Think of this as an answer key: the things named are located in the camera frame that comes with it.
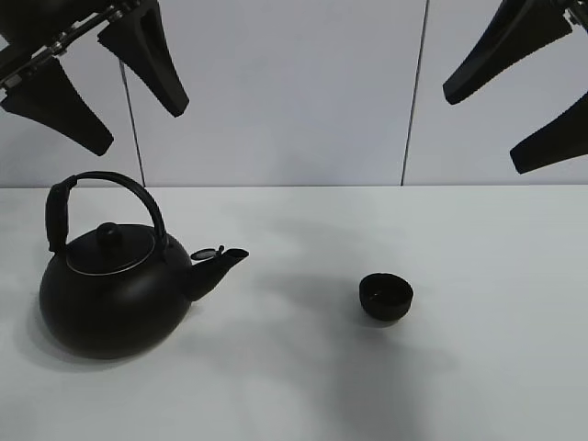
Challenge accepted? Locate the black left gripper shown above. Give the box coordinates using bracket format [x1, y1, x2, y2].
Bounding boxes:
[1, 1, 189, 155]

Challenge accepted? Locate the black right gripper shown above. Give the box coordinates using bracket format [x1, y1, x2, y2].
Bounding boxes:
[443, 0, 587, 174]

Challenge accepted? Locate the black teapot with handle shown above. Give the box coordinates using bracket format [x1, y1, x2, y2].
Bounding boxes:
[39, 171, 249, 359]

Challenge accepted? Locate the small black teacup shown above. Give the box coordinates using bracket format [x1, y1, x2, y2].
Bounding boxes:
[358, 273, 414, 322]

